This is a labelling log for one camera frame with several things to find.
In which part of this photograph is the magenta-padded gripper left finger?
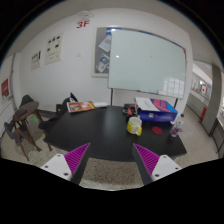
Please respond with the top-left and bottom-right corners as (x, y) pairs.
(40, 142), (92, 185)

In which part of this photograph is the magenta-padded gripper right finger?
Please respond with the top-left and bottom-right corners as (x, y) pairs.
(132, 143), (183, 186)

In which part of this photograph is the clear white-labelled drink bottle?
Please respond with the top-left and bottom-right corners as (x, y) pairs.
(169, 113), (185, 138)

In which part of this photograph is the blue and white cardboard box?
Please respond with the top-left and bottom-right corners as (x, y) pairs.
(134, 96), (179, 123)

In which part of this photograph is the colourful orange book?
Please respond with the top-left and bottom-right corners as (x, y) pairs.
(66, 100), (97, 114)

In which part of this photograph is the black and red tool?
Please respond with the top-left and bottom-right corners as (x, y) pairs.
(123, 103), (139, 117)

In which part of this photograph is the small white box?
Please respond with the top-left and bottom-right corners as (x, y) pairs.
(94, 101), (109, 108)

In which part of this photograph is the dark grey chair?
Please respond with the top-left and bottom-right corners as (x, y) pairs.
(19, 94), (35, 108)
(3, 119), (22, 148)

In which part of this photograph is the red and white sign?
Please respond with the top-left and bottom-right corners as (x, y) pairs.
(199, 83), (208, 96)

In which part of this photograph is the whiteboard on black stand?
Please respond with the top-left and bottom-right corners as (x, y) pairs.
(107, 29), (187, 109)

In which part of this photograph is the white mug with yellow handle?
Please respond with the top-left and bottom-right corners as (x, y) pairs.
(126, 115), (144, 137)

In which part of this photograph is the red wall poster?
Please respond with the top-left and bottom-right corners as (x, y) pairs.
(0, 78), (10, 99)

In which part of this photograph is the wall bulletin board with papers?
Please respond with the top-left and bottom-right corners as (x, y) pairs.
(91, 26), (113, 78)

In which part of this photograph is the small white wall poster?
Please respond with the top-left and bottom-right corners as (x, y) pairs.
(30, 50), (42, 72)

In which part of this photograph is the large white wall poster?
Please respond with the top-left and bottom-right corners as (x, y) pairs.
(44, 32), (64, 66)

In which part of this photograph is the white wall-mounted device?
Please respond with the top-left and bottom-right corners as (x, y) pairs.
(78, 10), (95, 20)

